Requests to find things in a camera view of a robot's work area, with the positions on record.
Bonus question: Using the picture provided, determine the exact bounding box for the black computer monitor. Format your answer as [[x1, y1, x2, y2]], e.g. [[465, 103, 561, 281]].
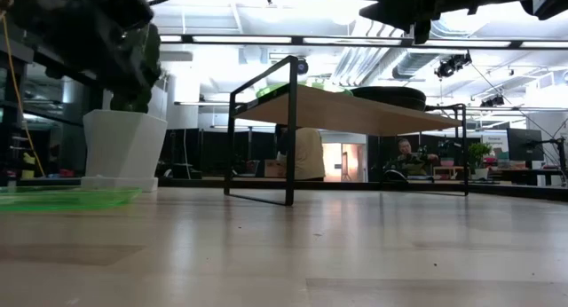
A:
[[506, 128, 545, 162]]

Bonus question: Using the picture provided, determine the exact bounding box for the person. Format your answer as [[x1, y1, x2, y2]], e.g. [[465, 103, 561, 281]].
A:
[[275, 127, 327, 182], [390, 137, 440, 177]]

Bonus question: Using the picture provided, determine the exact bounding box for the green round transparent plate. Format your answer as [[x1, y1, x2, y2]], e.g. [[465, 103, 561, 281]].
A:
[[256, 81, 354, 98]]

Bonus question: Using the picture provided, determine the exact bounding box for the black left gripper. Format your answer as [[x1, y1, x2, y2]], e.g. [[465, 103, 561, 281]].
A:
[[8, 0, 154, 102]]

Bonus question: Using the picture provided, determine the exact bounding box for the white poster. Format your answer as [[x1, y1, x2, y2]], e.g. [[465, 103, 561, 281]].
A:
[[482, 132, 509, 160]]

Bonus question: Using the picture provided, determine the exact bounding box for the black frame wooden shelf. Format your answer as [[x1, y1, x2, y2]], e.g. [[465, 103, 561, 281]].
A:
[[224, 54, 469, 207]]

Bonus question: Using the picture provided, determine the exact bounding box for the small yellow object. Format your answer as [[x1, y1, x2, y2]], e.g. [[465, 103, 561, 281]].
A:
[[20, 151, 36, 180]]

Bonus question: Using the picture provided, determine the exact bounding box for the tall green cactus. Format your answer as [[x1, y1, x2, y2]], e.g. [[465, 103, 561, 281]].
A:
[[109, 22, 162, 114]]

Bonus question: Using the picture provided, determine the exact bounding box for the black round plate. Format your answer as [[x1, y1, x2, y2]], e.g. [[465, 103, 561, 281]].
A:
[[350, 85, 428, 113]]

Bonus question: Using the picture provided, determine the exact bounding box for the yellow cable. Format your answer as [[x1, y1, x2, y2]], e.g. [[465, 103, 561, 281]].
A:
[[0, 9, 46, 178]]

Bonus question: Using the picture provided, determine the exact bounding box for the white angular planter pot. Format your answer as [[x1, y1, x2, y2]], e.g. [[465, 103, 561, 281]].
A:
[[81, 109, 169, 193]]

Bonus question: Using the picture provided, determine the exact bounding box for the small green potted plant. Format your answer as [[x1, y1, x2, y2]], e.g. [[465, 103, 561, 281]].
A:
[[468, 141, 493, 181]]

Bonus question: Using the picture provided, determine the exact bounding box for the black ceiling spotlight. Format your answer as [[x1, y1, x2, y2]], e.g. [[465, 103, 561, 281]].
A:
[[480, 93, 506, 108], [434, 52, 473, 80]]

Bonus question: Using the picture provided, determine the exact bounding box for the brown cardboard box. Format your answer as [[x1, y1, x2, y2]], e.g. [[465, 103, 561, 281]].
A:
[[264, 159, 288, 178]]

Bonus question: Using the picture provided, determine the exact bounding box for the black camera stand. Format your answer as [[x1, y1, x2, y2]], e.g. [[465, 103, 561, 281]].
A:
[[525, 137, 568, 184]]

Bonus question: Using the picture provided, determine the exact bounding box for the small wooden table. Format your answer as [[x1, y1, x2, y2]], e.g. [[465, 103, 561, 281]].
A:
[[432, 165, 465, 181]]

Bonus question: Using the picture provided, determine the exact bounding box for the black office chair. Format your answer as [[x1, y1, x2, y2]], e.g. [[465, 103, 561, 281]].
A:
[[383, 169, 412, 186]]

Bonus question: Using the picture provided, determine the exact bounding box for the silver ventilation duct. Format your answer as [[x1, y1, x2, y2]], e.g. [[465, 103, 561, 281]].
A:
[[392, 27, 471, 80]]

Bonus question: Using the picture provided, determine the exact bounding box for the green square transparent plate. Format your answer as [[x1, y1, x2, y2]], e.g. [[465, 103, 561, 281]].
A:
[[0, 185, 143, 213]]

